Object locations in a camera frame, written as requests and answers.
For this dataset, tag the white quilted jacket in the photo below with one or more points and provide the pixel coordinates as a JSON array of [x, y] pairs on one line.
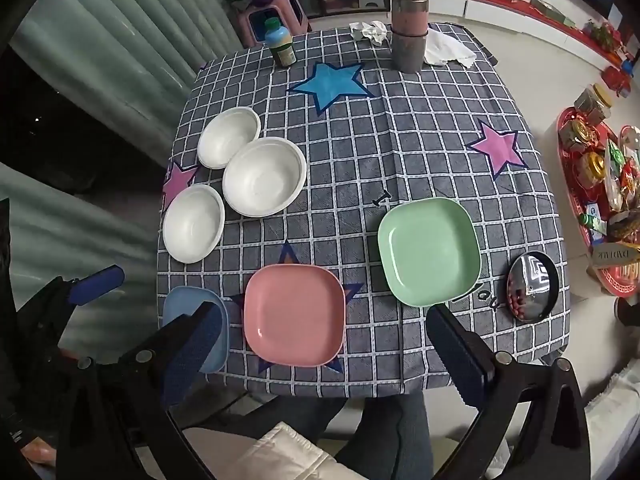
[[280, 455]]

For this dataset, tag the green square plate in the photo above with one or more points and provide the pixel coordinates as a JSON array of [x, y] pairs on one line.
[[427, 252]]

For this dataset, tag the shiny black round dish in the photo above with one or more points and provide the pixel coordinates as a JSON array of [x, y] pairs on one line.
[[532, 285]]

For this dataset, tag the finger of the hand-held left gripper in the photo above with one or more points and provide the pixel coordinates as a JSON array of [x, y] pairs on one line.
[[97, 284]]

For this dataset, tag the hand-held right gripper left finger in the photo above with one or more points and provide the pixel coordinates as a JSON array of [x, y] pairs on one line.
[[196, 347]]

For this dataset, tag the small white bowl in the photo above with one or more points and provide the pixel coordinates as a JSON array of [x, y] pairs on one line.
[[192, 225], [227, 137]]

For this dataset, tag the blue square plate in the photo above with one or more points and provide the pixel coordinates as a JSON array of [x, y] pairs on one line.
[[180, 305]]

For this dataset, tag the grey cylindrical cup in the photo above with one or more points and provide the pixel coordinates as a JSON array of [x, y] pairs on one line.
[[409, 35]]

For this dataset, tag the glass jar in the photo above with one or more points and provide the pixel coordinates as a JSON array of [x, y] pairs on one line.
[[592, 102]]

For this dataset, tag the grey checked star tablecloth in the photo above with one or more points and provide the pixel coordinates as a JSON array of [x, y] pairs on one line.
[[360, 160]]

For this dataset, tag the white paper plate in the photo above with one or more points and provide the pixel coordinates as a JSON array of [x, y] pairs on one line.
[[262, 177]]

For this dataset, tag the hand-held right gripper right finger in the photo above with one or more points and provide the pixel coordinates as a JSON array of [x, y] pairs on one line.
[[457, 355]]

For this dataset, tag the crumpled white tissue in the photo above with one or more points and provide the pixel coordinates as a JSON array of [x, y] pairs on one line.
[[369, 32]]

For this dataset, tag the person's left hand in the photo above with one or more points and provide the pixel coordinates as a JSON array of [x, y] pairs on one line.
[[37, 452]]

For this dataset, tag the person's legs in jeans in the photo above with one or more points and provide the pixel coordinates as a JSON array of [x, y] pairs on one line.
[[395, 435]]

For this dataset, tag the pink square plate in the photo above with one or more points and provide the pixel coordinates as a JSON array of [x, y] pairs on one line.
[[295, 312]]

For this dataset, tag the green capped bottle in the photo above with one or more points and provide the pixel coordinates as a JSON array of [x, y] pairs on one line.
[[280, 42]]

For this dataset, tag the teal curtain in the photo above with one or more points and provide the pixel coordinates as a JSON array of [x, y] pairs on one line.
[[115, 60]]

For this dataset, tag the white cloth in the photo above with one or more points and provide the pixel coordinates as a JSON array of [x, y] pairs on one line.
[[447, 47]]

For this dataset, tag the white cabinet with red top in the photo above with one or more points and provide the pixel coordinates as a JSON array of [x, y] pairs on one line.
[[530, 15]]

